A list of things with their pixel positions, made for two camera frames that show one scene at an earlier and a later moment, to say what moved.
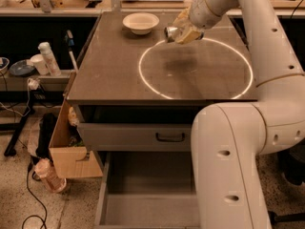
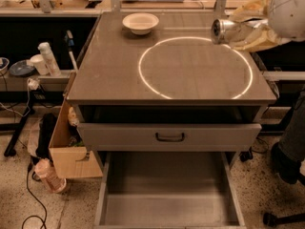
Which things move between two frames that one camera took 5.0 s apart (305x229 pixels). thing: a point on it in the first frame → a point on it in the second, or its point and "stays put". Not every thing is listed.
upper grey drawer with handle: x=136 y=136 stays put
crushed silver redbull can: x=170 y=33 → x=223 y=31
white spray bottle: x=52 y=65 stays put
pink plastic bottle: x=54 y=182 stays put
